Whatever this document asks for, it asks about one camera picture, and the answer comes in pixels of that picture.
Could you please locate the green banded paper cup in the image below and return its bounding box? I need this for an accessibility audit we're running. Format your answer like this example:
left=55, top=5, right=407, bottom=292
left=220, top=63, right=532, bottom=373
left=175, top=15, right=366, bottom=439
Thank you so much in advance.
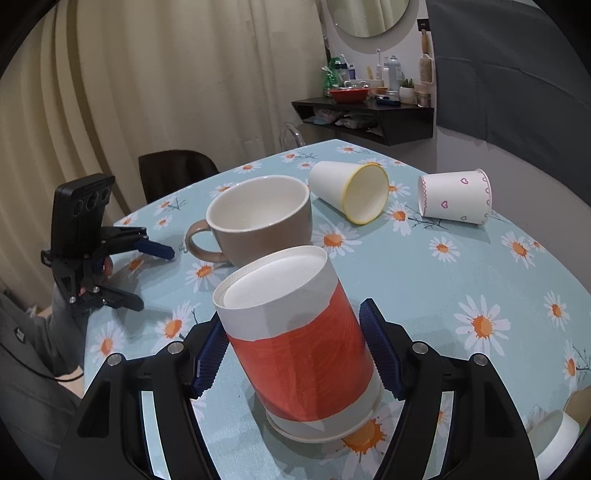
left=528, top=410, right=580, bottom=480

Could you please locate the dark grey hanging cloth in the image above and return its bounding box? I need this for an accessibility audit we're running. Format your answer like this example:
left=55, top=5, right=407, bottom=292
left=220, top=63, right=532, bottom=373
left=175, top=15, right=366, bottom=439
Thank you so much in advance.
left=427, top=1, right=590, bottom=201

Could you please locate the small potted plant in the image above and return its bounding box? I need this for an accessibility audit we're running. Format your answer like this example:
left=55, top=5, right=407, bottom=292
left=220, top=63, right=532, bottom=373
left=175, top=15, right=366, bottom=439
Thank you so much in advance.
left=399, top=78, right=416, bottom=105

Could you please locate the brown kraft paper cup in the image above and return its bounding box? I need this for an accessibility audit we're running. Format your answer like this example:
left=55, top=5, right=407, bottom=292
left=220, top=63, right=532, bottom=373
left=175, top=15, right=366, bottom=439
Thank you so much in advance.
left=563, top=386, right=591, bottom=427

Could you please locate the red banded paper cup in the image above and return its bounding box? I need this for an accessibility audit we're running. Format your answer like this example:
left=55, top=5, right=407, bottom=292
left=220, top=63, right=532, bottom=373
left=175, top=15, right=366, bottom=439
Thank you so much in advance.
left=212, top=246, right=384, bottom=443

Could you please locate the heart patterned paper cup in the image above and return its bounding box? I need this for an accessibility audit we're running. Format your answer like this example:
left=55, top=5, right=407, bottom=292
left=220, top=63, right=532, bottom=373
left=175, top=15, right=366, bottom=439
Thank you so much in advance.
left=418, top=169, right=493, bottom=225

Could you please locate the beige curtain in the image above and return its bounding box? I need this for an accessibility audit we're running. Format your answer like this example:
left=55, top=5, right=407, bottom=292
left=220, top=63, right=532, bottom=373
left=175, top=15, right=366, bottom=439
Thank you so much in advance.
left=1, top=1, right=325, bottom=305

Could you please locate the brown ceramic mug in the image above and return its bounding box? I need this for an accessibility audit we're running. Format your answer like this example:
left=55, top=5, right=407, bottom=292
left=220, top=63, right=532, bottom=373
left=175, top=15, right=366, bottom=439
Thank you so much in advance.
left=185, top=175, right=312, bottom=268

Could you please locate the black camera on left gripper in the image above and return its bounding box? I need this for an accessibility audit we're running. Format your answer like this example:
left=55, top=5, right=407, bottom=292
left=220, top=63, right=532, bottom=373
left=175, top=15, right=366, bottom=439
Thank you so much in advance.
left=50, top=173, right=115, bottom=259

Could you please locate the transparent chair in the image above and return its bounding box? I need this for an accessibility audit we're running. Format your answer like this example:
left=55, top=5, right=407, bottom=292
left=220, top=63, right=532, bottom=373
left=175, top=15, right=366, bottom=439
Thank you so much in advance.
left=280, top=122, right=307, bottom=151

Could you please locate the oval wall mirror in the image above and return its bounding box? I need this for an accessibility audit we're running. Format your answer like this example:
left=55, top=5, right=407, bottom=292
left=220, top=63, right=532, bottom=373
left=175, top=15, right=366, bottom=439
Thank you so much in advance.
left=327, top=0, right=410, bottom=38

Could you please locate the dark chair back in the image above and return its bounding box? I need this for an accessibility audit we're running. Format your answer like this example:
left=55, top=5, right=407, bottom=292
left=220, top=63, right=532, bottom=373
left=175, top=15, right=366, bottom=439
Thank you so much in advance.
left=138, top=149, right=219, bottom=203

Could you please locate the red bowl on shelf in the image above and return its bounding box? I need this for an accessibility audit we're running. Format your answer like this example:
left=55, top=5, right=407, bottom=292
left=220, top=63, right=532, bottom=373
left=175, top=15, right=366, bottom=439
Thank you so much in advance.
left=329, top=88, right=370, bottom=104

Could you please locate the green bottle on shelf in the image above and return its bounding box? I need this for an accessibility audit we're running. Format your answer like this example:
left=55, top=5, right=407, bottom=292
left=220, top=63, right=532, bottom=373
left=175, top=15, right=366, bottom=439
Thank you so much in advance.
left=322, top=57, right=341, bottom=97

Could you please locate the person's left hand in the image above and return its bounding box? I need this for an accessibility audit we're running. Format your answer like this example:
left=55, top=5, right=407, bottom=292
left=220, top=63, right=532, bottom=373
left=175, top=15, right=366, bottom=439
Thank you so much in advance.
left=95, top=257, right=113, bottom=282

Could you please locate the wooden hanging brush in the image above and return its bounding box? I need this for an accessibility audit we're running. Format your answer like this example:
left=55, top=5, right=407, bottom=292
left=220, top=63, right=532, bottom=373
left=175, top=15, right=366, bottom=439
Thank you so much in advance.
left=419, top=29, right=435, bottom=85

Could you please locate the daisy patterned blue tablecloth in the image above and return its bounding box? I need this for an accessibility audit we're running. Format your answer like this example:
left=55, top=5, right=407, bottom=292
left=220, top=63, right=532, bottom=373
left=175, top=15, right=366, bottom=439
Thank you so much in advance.
left=83, top=140, right=590, bottom=479

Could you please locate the black wall shelf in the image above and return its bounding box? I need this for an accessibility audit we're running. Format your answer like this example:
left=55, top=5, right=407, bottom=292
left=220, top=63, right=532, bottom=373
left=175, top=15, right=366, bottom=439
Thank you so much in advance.
left=291, top=97, right=435, bottom=146

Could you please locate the yellow rimmed paper cup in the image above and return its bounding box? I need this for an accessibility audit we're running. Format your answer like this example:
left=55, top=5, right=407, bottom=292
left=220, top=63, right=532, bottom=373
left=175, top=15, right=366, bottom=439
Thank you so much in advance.
left=308, top=161, right=390, bottom=225

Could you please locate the white spray bottle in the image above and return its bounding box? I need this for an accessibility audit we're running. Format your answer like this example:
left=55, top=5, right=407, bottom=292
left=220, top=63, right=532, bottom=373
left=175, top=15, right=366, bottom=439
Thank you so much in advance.
left=386, top=55, right=404, bottom=92

